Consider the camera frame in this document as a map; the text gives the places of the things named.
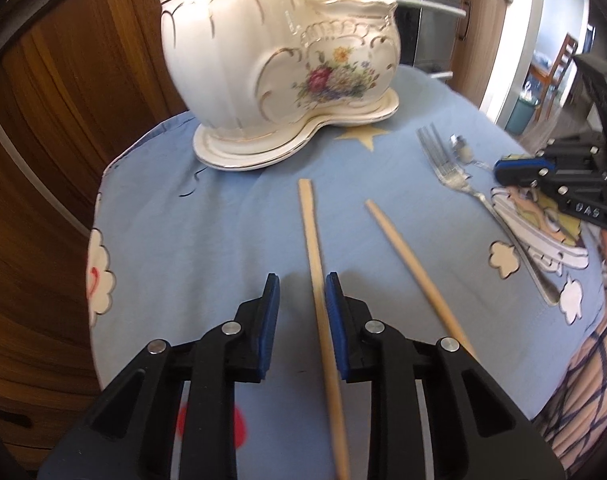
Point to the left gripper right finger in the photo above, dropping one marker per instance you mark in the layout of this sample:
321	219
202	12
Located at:
347	317

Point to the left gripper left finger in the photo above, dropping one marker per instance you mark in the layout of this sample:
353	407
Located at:
252	350

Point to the silver flower spoon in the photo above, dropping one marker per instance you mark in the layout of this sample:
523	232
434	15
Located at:
464	153

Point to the wooden chopstick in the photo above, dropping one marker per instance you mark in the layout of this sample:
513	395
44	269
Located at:
334	401
429	289

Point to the blue cartoon tablecloth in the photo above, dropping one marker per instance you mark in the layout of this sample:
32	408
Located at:
176	246

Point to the white porcelain utensil holder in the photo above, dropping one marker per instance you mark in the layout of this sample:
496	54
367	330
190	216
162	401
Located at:
262	77

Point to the wooden chair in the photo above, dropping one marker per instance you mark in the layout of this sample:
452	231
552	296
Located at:
552	78

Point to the silver fork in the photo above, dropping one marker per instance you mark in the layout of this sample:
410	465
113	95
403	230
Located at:
453	176

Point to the teal trash bin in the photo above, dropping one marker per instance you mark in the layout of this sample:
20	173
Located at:
521	115

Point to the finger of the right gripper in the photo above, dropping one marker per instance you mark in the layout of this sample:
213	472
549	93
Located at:
521	171

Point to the stainless steel oven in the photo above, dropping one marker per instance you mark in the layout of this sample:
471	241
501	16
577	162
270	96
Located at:
428	31

